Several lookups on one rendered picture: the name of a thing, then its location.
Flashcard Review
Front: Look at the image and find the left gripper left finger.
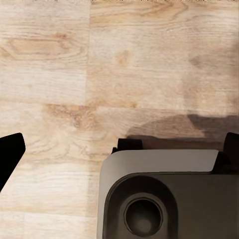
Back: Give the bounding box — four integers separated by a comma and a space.
0, 132, 26, 192

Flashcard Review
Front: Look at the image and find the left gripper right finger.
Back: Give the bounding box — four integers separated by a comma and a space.
223, 132, 239, 172

